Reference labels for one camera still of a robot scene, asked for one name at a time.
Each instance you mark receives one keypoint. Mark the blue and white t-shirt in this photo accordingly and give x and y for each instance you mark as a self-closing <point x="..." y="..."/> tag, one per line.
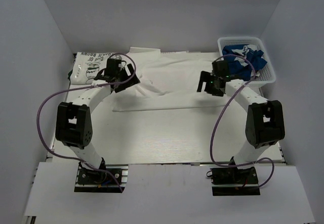
<point x="238" y="54"/>

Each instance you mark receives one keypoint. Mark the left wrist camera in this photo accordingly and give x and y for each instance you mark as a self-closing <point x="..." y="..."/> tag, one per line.
<point x="122" y="64"/>

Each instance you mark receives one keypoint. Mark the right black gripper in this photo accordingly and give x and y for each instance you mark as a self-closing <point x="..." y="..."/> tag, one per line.
<point x="209" y="83"/>

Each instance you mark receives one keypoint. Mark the white plastic basket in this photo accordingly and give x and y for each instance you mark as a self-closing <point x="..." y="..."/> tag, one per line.
<point x="267" y="74"/>

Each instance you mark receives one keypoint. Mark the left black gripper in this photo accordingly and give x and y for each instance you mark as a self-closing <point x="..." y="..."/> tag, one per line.
<point x="124" y="78"/>

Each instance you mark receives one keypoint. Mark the folded white Charlie Brown shirt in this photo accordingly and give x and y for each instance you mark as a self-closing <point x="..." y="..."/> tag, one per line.
<point x="86" y="66"/>

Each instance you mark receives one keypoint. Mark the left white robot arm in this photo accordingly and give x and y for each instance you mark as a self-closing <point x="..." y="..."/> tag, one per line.
<point x="74" y="119"/>

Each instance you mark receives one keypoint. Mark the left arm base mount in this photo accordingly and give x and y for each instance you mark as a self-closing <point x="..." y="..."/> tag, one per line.
<point x="90" y="181"/>

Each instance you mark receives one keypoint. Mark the white Coca-Cola t-shirt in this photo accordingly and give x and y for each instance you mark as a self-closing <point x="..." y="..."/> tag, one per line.
<point x="167" y="81"/>

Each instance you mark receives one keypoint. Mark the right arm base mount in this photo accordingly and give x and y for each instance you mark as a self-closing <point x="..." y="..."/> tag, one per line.
<point x="234" y="182"/>

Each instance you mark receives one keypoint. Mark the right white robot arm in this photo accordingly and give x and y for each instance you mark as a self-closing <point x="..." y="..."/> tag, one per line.
<point x="265" y="120"/>

